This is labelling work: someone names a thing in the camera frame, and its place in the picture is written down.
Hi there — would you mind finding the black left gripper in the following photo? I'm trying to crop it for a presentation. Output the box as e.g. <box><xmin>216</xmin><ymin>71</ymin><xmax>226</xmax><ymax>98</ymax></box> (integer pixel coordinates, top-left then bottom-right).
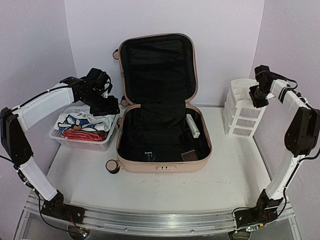
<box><xmin>80</xmin><ymin>90</ymin><xmax>120</xmax><ymax>117</ymax></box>

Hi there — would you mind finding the white desktop drawer organizer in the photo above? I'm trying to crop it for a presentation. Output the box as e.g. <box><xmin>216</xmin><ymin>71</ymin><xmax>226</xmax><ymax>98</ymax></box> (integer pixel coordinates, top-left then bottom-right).
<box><xmin>222</xmin><ymin>78</ymin><xmax>266</xmax><ymax>138</ymax></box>

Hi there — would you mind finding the white t-shirt blue flower print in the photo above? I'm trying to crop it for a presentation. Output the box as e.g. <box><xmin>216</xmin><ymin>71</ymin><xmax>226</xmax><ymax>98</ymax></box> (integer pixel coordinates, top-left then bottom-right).
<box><xmin>53</xmin><ymin>110</ymin><xmax>116</xmax><ymax>132</ymax></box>

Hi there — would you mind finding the red patterned cloth item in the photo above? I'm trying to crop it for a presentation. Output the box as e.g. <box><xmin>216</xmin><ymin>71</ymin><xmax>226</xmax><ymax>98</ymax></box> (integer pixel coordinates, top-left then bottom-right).
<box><xmin>61</xmin><ymin>129</ymin><xmax>108</xmax><ymax>142</ymax></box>

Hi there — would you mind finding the white cosmetic tube box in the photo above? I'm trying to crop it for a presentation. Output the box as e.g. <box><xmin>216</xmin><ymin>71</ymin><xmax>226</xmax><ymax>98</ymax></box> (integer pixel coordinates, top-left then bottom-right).
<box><xmin>185</xmin><ymin>114</ymin><xmax>200</xmax><ymax>139</ymax></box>

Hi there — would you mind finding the pink hard-shell suitcase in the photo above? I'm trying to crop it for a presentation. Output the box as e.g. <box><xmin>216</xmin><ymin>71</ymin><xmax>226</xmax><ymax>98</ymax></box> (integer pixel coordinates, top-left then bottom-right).
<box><xmin>105</xmin><ymin>33</ymin><xmax>213</xmax><ymax>174</ymax></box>

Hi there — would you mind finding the black round jar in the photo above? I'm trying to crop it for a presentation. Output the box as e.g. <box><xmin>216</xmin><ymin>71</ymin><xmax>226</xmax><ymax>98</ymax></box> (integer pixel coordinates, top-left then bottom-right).
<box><xmin>142</xmin><ymin>150</ymin><xmax>156</xmax><ymax>163</ymax></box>

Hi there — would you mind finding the dark brown pouch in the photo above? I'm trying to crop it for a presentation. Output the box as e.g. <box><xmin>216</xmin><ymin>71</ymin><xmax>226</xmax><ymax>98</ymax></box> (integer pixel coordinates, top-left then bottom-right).
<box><xmin>181</xmin><ymin>149</ymin><xmax>199</xmax><ymax>162</ymax></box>

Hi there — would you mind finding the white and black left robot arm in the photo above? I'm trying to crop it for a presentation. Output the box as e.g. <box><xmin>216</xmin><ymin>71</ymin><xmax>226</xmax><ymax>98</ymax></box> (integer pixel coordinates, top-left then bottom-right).
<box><xmin>0</xmin><ymin>68</ymin><xmax>120</xmax><ymax>219</ymax></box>

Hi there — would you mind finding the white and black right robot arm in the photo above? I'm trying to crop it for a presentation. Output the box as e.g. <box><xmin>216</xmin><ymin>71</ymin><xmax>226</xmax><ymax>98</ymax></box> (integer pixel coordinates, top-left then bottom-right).
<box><xmin>249</xmin><ymin>65</ymin><xmax>320</xmax><ymax>222</ymax></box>

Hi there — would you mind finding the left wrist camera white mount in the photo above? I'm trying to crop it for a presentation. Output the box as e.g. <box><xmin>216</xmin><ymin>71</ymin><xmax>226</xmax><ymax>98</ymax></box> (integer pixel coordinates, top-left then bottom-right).
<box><xmin>102</xmin><ymin>80</ymin><xmax>112</xmax><ymax>98</ymax></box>

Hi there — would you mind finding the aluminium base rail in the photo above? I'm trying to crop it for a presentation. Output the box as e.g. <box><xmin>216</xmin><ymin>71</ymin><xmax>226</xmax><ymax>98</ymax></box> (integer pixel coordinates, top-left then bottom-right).
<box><xmin>25</xmin><ymin>195</ymin><xmax>301</xmax><ymax>240</ymax></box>

